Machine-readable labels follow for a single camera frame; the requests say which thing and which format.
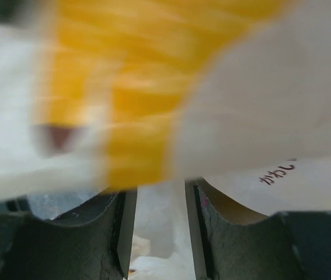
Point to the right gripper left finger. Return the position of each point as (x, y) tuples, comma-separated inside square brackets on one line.
[(91, 241)]

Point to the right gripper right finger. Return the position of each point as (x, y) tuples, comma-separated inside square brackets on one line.
[(286, 245)]

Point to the banana print plastic bag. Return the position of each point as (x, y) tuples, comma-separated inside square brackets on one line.
[(256, 126)]

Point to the yellow fake mango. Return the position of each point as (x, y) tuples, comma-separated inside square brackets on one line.
[(151, 53)]

